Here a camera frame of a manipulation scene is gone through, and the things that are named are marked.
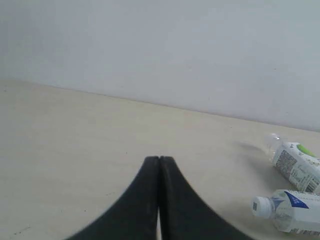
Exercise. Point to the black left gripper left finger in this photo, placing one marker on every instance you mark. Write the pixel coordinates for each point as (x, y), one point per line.
(134, 215)

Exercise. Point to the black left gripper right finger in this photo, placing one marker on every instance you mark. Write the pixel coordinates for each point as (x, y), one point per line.
(183, 214)

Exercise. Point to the clear bottle with blue label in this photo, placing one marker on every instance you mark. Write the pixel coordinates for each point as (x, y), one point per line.
(290, 211)

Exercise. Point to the bottle with green apple label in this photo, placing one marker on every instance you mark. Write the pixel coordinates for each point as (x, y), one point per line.
(295, 162)

